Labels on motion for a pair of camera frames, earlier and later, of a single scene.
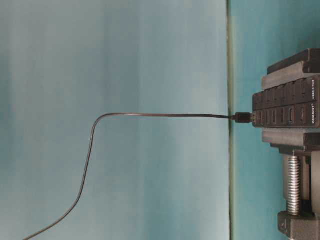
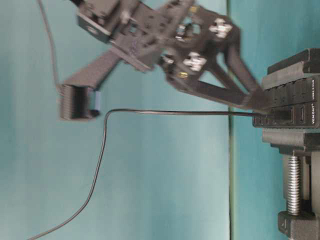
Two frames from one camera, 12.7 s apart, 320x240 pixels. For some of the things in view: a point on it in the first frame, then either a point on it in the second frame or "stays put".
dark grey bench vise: [301, 148] stays put
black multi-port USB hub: [294, 104] stays put
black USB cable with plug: [238, 117] → [102, 143]
